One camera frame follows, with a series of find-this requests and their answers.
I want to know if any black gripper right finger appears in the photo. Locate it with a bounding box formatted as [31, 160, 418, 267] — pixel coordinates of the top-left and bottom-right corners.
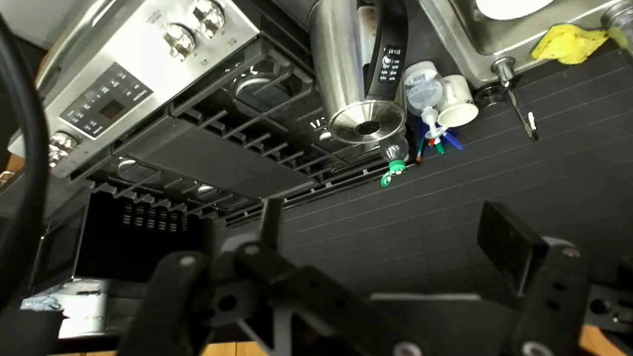
[474, 200, 593, 356]

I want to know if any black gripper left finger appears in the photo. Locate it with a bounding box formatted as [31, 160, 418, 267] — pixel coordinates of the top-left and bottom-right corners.
[116, 196, 426, 356]

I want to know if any green capped bottle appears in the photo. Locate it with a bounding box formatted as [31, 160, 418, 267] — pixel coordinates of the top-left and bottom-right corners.
[377, 135, 413, 190]

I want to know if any black countertop appliance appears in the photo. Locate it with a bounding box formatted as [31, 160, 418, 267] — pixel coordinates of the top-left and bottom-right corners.
[66, 188, 213, 287]

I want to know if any white mug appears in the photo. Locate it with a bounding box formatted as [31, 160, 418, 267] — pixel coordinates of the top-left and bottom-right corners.
[434, 73, 482, 131]

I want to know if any small chrome faucet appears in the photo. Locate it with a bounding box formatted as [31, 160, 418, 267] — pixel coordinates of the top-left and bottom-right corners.
[488, 54, 541, 145]

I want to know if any stainless steel electric kettle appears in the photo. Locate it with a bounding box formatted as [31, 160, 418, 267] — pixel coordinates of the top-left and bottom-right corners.
[306, 0, 411, 149]

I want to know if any yellow sponge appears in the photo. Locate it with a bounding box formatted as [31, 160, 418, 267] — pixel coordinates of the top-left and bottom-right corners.
[529, 22, 610, 67]

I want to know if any blue white cloth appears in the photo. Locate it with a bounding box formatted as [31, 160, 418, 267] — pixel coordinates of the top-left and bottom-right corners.
[17, 293, 66, 317]

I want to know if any stainless steel sink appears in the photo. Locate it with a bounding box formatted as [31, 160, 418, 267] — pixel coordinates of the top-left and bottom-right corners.
[414, 0, 633, 89]

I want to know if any white bowl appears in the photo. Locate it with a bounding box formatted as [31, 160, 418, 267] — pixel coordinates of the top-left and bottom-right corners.
[472, 0, 557, 22]

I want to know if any stainless steel gas range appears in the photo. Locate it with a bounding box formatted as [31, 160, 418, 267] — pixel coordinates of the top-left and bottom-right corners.
[0, 0, 422, 230]

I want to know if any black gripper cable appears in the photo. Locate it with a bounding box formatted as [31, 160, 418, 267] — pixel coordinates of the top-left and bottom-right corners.
[0, 16, 53, 315]

